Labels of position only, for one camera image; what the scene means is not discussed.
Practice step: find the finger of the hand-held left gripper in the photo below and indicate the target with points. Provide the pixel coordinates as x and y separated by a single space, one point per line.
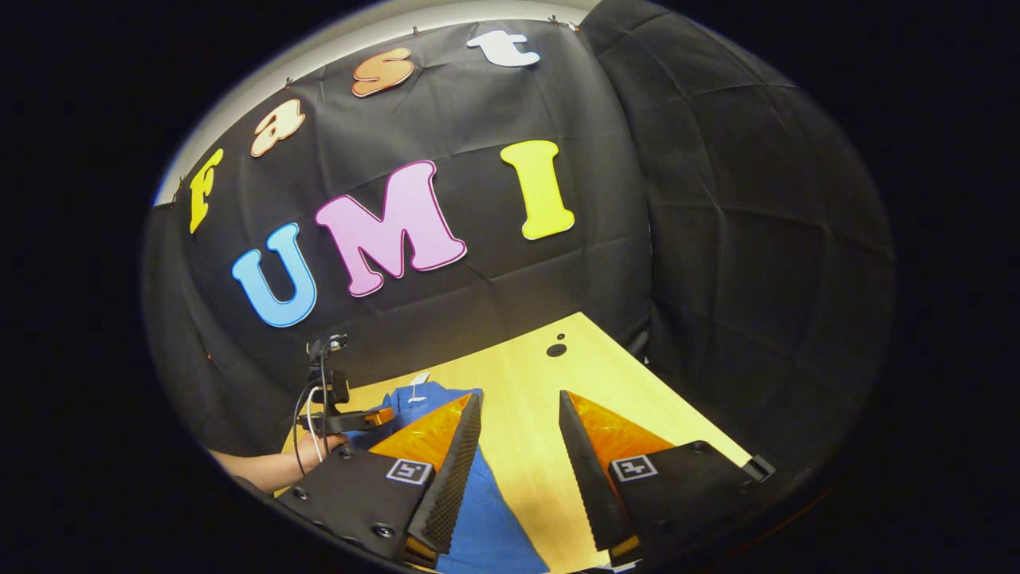
381 415

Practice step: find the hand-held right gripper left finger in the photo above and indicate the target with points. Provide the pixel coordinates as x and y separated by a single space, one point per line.
458 478

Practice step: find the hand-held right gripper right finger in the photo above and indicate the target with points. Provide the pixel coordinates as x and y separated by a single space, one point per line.
586 478

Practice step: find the black bracket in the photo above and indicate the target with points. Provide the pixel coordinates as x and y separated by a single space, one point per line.
759 468

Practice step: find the black backdrop cloth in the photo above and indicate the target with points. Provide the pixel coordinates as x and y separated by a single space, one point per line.
717 199

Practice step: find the blue button shirt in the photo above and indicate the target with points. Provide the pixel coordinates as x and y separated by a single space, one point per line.
494 526

